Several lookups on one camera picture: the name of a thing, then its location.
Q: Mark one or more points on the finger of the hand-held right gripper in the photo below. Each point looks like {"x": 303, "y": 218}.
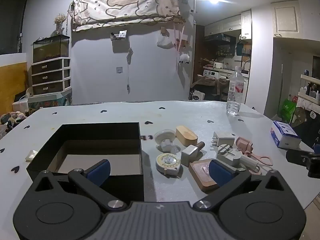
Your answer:
{"x": 296, "y": 157}

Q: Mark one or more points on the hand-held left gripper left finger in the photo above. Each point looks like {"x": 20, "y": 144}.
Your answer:
{"x": 100, "y": 172}

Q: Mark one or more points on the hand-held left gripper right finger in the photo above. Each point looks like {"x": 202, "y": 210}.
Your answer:
{"x": 219, "y": 174}

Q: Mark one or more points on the wooden coaster with pink pad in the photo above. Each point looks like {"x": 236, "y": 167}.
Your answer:
{"x": 200, "y": 173}

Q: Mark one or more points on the grey white hand tool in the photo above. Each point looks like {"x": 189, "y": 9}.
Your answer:
{"x": 231, "y": 156}

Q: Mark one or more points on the black box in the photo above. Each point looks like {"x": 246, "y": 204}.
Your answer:
{"x": 100, "y": 140}

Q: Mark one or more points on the white power adapter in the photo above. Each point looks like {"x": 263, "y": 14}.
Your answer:
{"x": 223, "y": 139}

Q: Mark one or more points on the silver metal block stamp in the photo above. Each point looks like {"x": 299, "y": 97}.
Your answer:
{"x": 190, "y": 155}

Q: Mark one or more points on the round white tape measure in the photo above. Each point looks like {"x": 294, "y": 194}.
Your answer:
{"x": 167, "y": 162}

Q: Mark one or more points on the round white plastic spool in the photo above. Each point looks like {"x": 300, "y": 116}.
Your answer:
{"x": 163, "y": 136}

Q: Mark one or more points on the blue white tissue box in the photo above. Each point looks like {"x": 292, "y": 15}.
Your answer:
{"x": 285, "y": 135}

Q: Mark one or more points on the small pink gadget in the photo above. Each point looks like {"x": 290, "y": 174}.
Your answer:
{"x": 243, "y": 144}

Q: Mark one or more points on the green bag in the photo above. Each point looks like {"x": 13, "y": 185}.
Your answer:
{"x": 287, "y": 110}

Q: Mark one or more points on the oval wooden box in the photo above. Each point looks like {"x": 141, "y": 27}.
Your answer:
{"x": 186, "y": 135}

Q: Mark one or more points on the clear plastic piece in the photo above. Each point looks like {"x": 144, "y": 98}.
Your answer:
{"x": 170, "y": 148}

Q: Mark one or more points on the small white eraser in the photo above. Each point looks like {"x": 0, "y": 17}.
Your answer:
{"x": 31, "y": 155}

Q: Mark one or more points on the clear water bottle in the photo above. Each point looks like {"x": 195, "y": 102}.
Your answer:
{"x": 235, "y": 92}

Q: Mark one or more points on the patterned cabinet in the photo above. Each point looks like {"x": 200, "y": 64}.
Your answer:
{"x": 50, "y": 101}

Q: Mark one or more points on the brown cloth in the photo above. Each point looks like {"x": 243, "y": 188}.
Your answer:
{"x": 210, "y": 81}

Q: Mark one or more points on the white washing machine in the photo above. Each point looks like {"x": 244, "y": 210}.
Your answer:
{"x": 211, "y": 73}

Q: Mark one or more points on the pile of plush toys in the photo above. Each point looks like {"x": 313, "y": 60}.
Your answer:
{"x": 11, "y": 120}

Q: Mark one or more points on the white appliance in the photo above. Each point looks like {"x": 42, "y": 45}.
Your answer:
{"x": 21, "y": 105}

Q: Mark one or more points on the white dark drawer unit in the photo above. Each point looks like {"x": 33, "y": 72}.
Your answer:
{"x": 51, "y": 76}

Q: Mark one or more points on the white plush sheep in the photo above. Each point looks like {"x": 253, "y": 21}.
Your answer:
{"x": 184, "y": 58}

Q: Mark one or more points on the glass fish tank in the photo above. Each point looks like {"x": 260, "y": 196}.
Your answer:
{"x": 51, "y": 48}

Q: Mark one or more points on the white hanging bag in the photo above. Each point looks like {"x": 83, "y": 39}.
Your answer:
{"x": 165, "y": 42}

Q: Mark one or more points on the white kitchen cabinets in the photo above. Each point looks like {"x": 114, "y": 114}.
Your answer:
{"x": 225, "y": 25}

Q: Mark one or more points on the dried flower bunch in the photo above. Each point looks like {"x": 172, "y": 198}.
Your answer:
{"x": 60, "y": 20}

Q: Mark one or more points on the printed blanket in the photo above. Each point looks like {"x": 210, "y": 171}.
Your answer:
{"x": 125, "y": 5}

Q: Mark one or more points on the white wall shelf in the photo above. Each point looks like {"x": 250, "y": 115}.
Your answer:
{"x": 310, "y": 87}

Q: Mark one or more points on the grey wall socket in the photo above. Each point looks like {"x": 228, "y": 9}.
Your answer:
{"x": 119, "y": 70}

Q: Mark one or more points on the wall clip holder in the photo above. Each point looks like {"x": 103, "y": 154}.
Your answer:
{"x": 119, "y": 35}

